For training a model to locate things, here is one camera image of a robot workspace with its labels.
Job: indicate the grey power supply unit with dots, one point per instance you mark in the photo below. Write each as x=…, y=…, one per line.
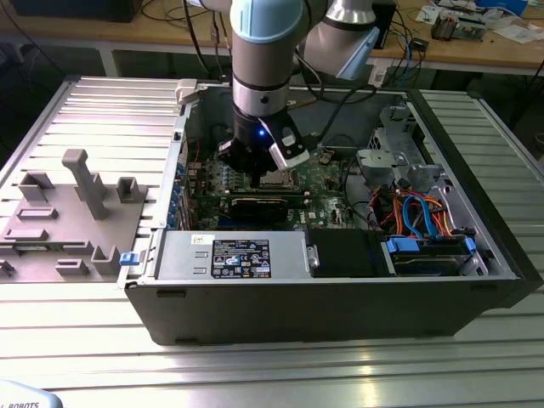
x=178, y=255

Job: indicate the copper heat sink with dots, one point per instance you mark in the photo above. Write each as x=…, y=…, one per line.
x=444, y=27

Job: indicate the hard disk in blue carrier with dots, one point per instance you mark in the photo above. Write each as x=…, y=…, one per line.
x=425, y=259

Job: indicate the black PC case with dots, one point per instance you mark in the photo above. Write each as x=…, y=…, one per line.
x=297, y=310

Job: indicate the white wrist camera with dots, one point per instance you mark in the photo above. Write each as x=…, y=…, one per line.
x=293, y=159

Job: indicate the black computer box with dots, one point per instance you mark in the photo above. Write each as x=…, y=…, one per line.
x=72, y=10

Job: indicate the black graphics card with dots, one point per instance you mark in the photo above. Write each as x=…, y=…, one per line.
x=259, y=210

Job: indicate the blue box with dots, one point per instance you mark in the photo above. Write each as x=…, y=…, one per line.
x=501, y=5

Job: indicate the blue case latch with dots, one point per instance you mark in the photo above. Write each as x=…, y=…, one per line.
x=129, y=258

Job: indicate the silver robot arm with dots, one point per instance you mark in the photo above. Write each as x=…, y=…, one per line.
x=259, y=64

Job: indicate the grey metal drive cage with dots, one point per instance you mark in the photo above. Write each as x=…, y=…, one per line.
x=399, y=127

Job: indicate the black RAM slot row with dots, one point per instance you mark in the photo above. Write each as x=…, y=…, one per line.
x=276, y=192

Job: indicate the wooden desk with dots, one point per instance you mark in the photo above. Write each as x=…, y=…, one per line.
x=127, y=32

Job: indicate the grey plastic parts rack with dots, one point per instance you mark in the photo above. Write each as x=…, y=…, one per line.
x=64, y=238

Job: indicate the black power adapter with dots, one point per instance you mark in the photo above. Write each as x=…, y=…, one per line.
x=419, y=44

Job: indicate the CPU socket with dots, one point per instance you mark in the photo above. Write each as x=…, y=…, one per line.
x=276, y=187

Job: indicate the white paper sheet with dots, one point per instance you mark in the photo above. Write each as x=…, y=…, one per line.
x=516, y=34

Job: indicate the black drive bay box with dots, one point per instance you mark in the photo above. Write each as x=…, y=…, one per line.
x=344, y=255

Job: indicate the metal drive unit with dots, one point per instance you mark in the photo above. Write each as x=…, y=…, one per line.
x=472, y=30

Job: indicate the green motherboard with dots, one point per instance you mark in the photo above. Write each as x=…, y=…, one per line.
x=323, y=200

